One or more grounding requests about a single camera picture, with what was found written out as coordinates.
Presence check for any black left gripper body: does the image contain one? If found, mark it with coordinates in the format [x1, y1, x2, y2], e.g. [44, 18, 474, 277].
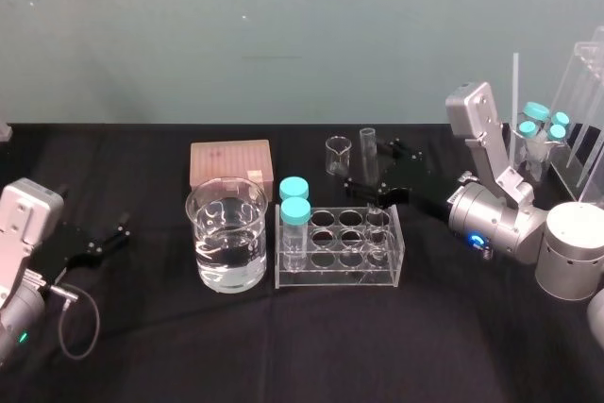
[31, 224, 96, 285]

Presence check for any black table cloth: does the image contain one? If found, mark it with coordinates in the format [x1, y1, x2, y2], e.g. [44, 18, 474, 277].
[0, 121, 604, 403]

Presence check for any clear acrylic test tube rack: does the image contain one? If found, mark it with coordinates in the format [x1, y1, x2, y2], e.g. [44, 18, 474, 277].
[274, 206, 408, 291]

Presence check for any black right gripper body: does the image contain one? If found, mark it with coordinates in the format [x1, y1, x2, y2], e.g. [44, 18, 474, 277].
[383, 156, 452, 228]

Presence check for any pink pipette tip box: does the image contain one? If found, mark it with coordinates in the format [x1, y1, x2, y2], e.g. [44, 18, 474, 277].
[189, 139, 277, 202]

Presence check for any clear acrylic stand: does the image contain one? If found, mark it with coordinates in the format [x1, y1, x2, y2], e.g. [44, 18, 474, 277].
[548, 25, 604, 209]

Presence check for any glass beaker holding tubes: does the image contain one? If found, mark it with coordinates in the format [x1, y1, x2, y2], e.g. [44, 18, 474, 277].
[511, 111, 573, 183]

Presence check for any large glass beaker with water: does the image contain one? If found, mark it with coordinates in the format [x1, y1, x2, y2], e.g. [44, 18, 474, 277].
[184, 176, 270, 294]

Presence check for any open glass test tube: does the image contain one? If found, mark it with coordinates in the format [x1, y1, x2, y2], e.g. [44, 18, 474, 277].
[359, 126, 385, 242]

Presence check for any thin dark cable silver plug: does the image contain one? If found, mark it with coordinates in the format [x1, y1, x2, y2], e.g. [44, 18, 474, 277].
[26, 271, 101, 360]

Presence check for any small empty glass beaker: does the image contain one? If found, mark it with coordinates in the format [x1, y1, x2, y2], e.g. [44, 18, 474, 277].
[324, 134, 355, 177]

